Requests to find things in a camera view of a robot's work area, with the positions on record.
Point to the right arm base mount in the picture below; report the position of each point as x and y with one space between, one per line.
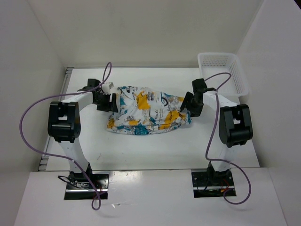
203 187

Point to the patterned white yellow teal shorts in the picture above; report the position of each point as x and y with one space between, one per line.
144 111

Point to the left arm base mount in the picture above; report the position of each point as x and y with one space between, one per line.
82 190

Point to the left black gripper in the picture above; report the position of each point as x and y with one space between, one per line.
109 106

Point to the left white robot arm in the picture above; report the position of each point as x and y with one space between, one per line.
80 168

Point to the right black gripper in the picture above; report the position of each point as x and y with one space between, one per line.
195 111

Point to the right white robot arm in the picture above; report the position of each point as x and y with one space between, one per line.
232 124

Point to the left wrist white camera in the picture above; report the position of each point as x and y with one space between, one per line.
106 88

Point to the white plastic basket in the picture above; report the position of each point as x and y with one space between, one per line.
217 68

